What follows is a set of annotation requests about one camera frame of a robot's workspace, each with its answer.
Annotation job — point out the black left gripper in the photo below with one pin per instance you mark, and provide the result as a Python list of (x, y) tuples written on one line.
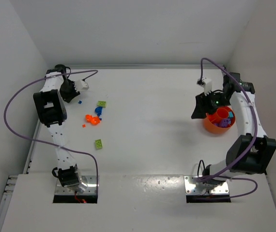
[(68, 94)]

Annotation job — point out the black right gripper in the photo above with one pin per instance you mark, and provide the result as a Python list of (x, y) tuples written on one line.
[(201, 105)]

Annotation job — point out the purple round lego piece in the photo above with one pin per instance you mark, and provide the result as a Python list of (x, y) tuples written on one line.
[(224, 123)]

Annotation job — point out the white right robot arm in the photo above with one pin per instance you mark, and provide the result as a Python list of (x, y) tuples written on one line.
[(253, 149)]

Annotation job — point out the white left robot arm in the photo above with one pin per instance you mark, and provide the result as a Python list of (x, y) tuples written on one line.
[(49, 102)]

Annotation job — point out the orange divided round container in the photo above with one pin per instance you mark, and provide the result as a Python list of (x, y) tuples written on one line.
[(221, 113)]

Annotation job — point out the blue arch lego piece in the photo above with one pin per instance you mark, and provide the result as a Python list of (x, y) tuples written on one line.
[(98, 111)]

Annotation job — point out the green lego brick upper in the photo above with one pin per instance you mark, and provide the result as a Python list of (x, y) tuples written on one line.
[(102, 104)]

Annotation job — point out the orange lego piece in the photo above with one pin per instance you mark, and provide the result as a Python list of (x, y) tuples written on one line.
[(94, 120)]

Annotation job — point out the green lego brick near purple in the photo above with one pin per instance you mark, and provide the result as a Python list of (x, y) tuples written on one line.
[(98, 144)]

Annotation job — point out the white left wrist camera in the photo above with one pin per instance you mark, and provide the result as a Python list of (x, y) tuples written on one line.
[(81, 85)]

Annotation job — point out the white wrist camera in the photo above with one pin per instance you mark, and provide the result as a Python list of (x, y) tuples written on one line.
[(206, 84), (81, 85)]

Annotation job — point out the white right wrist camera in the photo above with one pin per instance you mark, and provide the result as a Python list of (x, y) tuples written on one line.
[(206, 84)]

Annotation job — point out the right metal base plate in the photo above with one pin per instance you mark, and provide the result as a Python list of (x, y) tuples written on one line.
[(193, 188)]

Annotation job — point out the metal base plate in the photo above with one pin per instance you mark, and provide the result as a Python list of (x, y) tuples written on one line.
[(193, 188), (86, 187)]

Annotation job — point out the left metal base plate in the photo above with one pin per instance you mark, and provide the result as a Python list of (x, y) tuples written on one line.
[(86, 187)]

